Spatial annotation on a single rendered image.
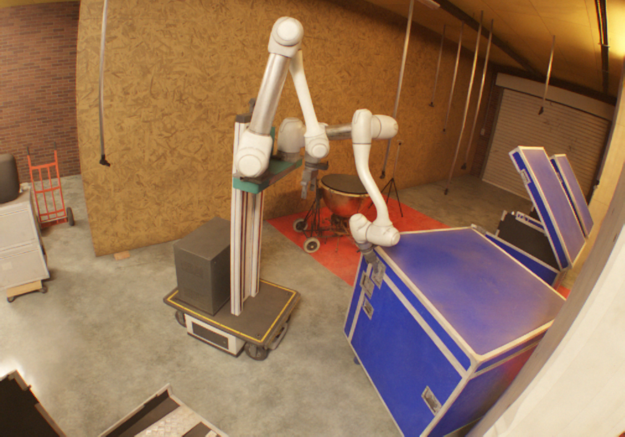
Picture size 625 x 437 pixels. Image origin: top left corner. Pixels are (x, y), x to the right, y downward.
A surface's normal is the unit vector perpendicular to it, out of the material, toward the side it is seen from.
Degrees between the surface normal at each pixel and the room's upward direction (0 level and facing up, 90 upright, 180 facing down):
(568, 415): 90
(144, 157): 90
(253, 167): 96
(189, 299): 90
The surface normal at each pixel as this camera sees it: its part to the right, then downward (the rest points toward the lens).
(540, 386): -0.77, 0.16
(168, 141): 0.63, 0.38
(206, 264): -0.33, 0.33
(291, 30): 0.10, 0.30
